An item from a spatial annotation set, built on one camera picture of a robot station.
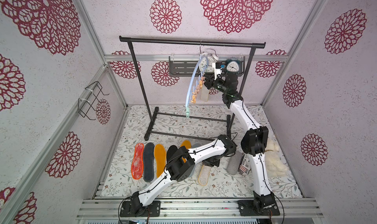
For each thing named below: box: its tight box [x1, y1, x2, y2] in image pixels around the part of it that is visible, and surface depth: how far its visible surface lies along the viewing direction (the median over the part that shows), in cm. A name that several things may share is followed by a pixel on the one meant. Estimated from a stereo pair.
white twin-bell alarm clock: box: [198, 48, 219, 74], surface depth 88 cm
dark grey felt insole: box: [143, 142, 155, 183], surface depth 93 cm
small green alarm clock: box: [225, 56, 241, 75], surface depth 92 cm
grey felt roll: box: [226, 150, 243, 176], surface depth 88 cm
